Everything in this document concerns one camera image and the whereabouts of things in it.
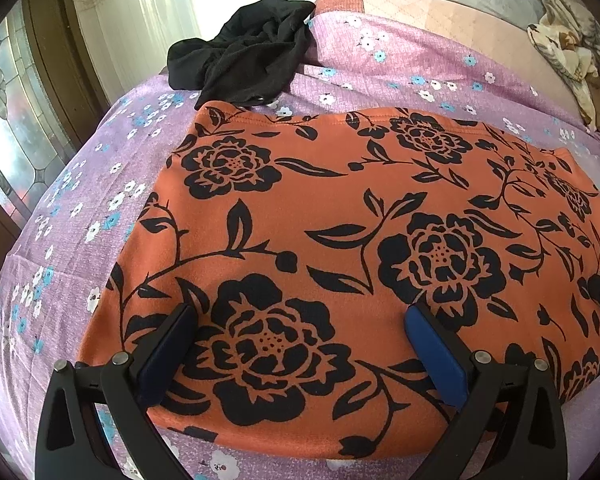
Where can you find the purple floral bed sheet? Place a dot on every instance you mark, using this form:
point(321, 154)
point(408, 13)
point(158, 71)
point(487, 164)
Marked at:
point(80, 170)

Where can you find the orange black floral garment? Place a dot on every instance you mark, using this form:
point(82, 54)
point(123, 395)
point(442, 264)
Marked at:
point(330, 200)

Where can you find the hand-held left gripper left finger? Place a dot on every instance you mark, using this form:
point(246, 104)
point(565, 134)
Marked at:
point(167, 345)

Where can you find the wooden stained glass door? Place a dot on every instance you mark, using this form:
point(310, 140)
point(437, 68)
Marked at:
point(10, 110)

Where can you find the cream brown patterned cloth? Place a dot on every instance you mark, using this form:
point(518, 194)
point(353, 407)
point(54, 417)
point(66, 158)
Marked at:
point(565, 45)

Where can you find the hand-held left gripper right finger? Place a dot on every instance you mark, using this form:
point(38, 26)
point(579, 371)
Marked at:
point(437, 355)

